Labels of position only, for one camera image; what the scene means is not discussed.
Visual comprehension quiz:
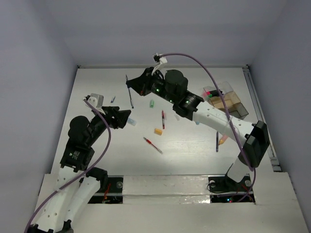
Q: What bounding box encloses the green highlighter cap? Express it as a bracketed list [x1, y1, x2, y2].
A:
[149, 100, 155, 108]

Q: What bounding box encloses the blue gel pen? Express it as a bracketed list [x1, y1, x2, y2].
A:
[125, 75, 134, 109]

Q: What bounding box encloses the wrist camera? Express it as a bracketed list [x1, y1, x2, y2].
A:
[83, 93, 104, 109]
[152, 53, 167, 75]

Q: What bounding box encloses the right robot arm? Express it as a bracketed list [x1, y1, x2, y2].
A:
[126, 67, 270, 190]

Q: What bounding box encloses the purple gel pen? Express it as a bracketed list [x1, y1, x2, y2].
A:
[216, 132, 219, 152]

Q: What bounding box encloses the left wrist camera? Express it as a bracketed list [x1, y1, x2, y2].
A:
[83, 93, 104, 109]

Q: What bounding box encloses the pink orange highlighter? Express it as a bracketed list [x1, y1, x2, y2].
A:
[218, 135, 228, 145]

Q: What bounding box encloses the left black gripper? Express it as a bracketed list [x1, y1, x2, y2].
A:
[86, 105, 131, 145]

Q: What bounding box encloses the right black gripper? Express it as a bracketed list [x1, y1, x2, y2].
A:
[128, 66, 177, 104]

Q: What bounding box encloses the red pen with clip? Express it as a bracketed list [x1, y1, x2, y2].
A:
[161, 110, 165, 129]

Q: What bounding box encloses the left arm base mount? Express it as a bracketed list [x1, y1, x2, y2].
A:
[88, 176, 123, 204]

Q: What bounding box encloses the clear organizer container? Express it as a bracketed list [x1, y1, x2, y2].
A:
[201, 82, 249, 119]

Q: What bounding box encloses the light blue highlighter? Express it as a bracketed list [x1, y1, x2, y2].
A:
[127, 118, 137, 126]

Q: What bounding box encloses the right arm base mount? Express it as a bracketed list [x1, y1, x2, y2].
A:
[207, 175, 255, 203]

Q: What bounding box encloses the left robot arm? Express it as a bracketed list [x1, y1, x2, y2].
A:
[25, 106, 131, 233]

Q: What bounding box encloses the red gel pen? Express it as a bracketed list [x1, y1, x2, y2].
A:
[143, 137, 163, 154]

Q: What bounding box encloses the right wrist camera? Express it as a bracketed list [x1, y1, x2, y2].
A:
[152, 53, 167, 75]

